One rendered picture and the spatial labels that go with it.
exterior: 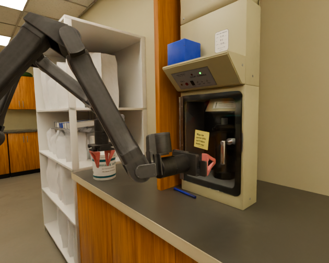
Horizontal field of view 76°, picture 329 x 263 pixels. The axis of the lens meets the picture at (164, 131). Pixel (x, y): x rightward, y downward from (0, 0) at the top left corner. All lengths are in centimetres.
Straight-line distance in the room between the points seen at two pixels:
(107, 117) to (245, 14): 60
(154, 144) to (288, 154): 81
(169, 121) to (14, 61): 66
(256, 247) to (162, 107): 65
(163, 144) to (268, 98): 80
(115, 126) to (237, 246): 47
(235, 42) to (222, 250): 69
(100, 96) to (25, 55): 19
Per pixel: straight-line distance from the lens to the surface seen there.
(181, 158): 63
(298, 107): 121
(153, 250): 90
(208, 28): 97
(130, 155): 55
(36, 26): 63
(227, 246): 69
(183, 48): 89
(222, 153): 81
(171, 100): 104
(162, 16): 109
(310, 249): 76
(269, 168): 129
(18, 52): 63
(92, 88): 58
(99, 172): 125
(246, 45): 86
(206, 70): 82
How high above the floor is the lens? 131
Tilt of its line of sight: 5 degrees down
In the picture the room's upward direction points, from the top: 1 degrees counter-clockwise
